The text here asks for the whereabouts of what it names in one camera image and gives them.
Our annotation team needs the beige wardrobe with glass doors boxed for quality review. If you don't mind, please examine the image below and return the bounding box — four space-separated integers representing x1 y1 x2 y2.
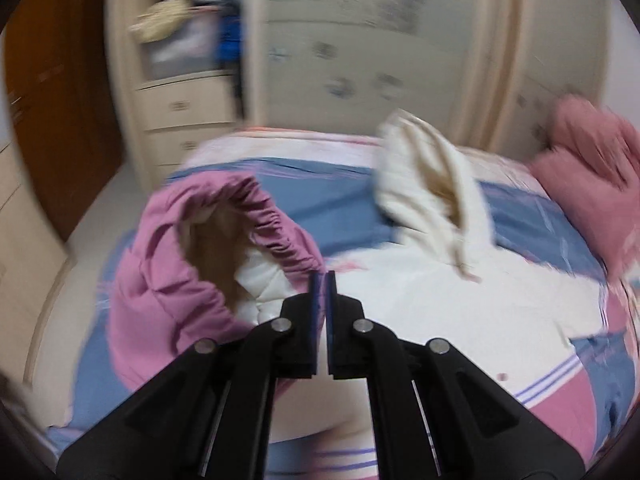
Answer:
106 0 608 191

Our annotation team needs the pink and white hooded jacket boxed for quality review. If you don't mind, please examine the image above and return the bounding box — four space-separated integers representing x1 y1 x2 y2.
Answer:
107 108 622 466

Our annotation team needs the brown wooden door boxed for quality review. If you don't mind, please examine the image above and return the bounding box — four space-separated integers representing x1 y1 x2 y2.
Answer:
4 0 124 240

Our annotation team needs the beige drawer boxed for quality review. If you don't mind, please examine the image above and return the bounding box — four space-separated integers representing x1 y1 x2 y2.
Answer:
145 126 233 166
136 76 235 131

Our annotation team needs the blue garment in wardrobe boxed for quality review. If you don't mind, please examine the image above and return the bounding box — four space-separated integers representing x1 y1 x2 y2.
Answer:
215 15 243 66

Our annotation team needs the upper beige drawer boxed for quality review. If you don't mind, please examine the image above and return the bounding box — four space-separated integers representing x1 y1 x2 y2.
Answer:
136 76 235 131

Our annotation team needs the translucent plastic storage box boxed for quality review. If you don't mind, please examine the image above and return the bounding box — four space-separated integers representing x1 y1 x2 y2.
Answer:
140 13 218 80

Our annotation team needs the rolled pink quilt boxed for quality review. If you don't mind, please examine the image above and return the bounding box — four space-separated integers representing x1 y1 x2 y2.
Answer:
529 96 639 281

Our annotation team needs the beige cloth bag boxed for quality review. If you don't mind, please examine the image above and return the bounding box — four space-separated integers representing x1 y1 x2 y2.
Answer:
129 0 193 44

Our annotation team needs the lower beige drawer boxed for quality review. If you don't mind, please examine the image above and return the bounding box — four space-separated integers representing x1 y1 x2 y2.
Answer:
145 126 233 166

